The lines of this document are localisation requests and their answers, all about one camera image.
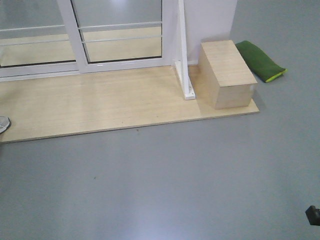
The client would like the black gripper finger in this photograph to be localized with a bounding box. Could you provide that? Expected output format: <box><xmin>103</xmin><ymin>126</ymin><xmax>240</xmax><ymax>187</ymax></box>
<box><xmin>305</xmin><ymin>205</ymin><xmax>320</xmax><ymax>225</ymax></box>

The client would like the white sliding glass door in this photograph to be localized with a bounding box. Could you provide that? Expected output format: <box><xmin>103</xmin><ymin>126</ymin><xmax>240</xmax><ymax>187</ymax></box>
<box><xmin>57</xmin><ymin>0</ymin><xmax>177</xmax><ymax>73</ymax></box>

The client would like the grey round robot base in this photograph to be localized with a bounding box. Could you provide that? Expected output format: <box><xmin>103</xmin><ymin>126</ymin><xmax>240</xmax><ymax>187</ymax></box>
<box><xmin>0</xmin><ymin>116</ymin><xmax>11</xmax><ymax>134</ymax></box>

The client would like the fixed glass door panel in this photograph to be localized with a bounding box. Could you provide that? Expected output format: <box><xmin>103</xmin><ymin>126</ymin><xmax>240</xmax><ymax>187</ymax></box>
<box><xmin>0</xmin><ymin>0</ymin><xmax>77</xmax><ymax>78</ymax></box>

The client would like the green sandbag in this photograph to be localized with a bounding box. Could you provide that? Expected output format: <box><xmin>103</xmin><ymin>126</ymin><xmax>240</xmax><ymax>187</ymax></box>
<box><xmin>235</xmin><ymin>40</ymin><xmax>288</xmax><ymax>83</ymax></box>

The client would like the plywood box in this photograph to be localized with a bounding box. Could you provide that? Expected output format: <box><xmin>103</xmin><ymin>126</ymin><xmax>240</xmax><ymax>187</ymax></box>
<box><xmin>198</xmin><ymin>40</ymin><xmax>258</xmax><ymax>110</ymax></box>

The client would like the white triangular support brace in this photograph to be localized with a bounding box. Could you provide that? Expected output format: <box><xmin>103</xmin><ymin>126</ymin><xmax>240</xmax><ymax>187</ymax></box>
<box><xmin>174</xmin><ymin>0</ymin><xmax>196</xmax><ymax>100</ymax></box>

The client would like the light wooden platform board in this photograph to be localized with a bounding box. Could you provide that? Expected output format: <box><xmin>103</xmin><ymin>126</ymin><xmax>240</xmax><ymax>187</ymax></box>
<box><xmin>0</xmin><ymin>65</ymin><xmax>259</xmax><ymax>144</ymax></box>

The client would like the white door frame post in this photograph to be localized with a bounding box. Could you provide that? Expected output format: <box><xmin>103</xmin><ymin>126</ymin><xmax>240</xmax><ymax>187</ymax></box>
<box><xmin>183</xmin><ymin>0</ymin><xmax>237</xmax><ymax>65</ymax></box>

